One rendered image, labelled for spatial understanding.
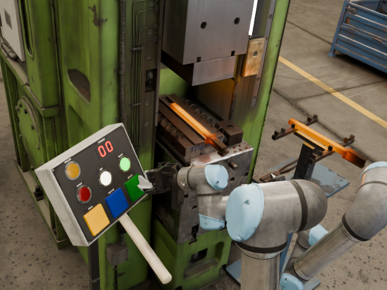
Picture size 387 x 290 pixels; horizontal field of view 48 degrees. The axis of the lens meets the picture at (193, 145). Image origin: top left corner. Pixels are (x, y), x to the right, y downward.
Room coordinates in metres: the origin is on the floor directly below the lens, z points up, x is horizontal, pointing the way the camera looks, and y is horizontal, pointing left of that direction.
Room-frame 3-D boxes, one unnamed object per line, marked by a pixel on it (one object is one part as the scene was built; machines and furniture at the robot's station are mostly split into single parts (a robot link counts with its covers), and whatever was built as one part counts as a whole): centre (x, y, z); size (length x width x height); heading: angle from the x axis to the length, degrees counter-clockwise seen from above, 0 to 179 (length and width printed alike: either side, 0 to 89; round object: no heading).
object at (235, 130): (1.70, -0.15, 0.95); 0.12 x 0.08 x 0.06; 37
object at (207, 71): (1.71, 0.08, 1.32); 0.42 x 0.20 x 0.10; 37
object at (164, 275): (1.27, 0.17, 0.62); 0.44 x 0.05 x 0.05; 37
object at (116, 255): (1.42, 0.31, 0.36); 0.09 x 0.07 x 0.12; 127
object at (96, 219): (0.99, 0.28, 1.01); 0.07 x 0.05 x 0.07; 152
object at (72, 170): (1.03, 0.36, 1.16); 0.05 x 0.03 x 0.04; 127
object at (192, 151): (1.71, 0.08, 0.96); 0.42 x 0.20 x 0.09; 37
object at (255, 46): (1.84, -0.22, 1.27); 0.09 x 0.02 x 0.17; 127
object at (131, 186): (1.17, 0.19, 1.01); 0.07 x 0.05 x 0.07; 152
